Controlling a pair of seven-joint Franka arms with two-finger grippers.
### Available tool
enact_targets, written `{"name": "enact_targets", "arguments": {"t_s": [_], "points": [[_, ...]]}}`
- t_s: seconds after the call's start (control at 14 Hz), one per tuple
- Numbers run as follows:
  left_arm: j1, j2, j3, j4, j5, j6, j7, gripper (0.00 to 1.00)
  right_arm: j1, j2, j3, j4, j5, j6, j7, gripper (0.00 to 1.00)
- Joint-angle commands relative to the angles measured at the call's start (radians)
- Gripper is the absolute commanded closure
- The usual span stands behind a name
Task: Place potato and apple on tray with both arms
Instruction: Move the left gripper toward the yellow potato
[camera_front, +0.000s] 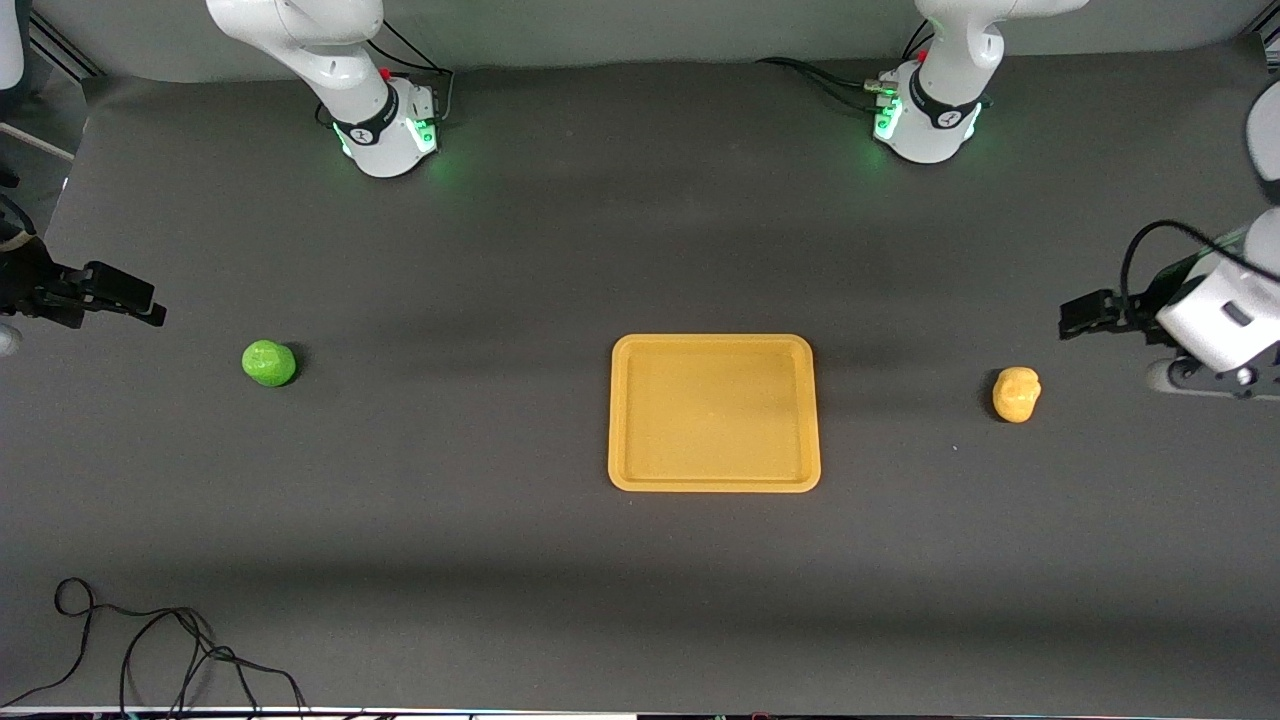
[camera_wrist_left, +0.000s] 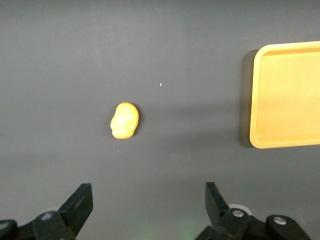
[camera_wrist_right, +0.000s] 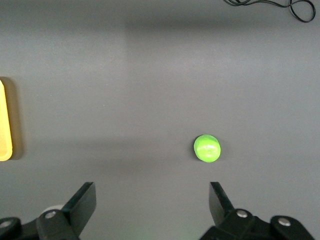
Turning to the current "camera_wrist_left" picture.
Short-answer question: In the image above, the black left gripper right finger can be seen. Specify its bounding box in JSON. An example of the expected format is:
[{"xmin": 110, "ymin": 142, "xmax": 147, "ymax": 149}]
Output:
[{"xmin": 194, "ymin": 181, "xmax": 313, "ymax": 240}]

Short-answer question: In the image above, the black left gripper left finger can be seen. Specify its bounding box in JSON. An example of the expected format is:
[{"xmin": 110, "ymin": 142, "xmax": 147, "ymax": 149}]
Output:
[{"xmin": 0, "ymin": 183, "xmax": 94, "ymax": 240}]

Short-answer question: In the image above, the yellow plastic tray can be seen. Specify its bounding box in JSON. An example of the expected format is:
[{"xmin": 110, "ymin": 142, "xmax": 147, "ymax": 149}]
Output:
[{"xmin": 249, "ymin": 40, "xmax": 320, "ymax": 150}]

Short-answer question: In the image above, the dark grey table mat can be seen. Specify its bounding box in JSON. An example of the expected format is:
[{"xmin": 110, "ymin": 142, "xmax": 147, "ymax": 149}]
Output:
[{"xmin": 0, "ymin": 0, "xmax": 320, "ymax": 240}]

